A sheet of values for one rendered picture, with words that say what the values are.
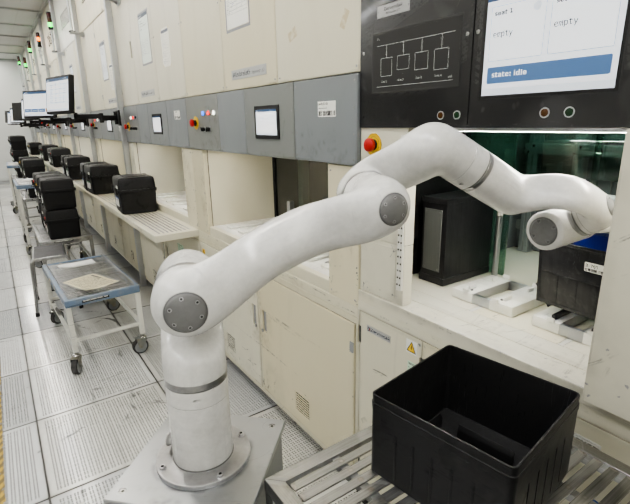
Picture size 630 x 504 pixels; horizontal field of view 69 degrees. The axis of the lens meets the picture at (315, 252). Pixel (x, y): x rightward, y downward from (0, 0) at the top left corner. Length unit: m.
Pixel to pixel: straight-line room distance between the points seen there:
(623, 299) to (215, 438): 0.80
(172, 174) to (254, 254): 3.38
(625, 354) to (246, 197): 2.17
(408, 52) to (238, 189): 1.63
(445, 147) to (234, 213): 1.98
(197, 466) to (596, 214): 0.92
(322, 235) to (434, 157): 0.26
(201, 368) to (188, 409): 0.09
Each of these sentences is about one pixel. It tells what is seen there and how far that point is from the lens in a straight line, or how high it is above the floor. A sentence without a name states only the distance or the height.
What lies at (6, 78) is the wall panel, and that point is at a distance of 14.32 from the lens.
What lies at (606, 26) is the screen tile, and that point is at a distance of 1.05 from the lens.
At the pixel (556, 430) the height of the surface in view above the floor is 0.92.
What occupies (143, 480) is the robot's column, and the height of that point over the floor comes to 0.76.
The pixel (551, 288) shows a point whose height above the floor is 0.99.
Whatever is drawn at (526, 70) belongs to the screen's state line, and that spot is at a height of 1.52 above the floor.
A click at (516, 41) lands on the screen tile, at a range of 1.13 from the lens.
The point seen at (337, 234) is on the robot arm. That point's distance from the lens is 0.82.
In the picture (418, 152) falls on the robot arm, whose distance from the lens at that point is 0.89.
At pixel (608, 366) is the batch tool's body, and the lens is 1.05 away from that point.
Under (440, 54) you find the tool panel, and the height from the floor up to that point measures 1.57.
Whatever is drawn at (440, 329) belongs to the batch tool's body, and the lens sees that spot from 1.34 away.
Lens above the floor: 1.42
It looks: 16 degrees down
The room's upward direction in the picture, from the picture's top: 1 degrees counter-clockwise
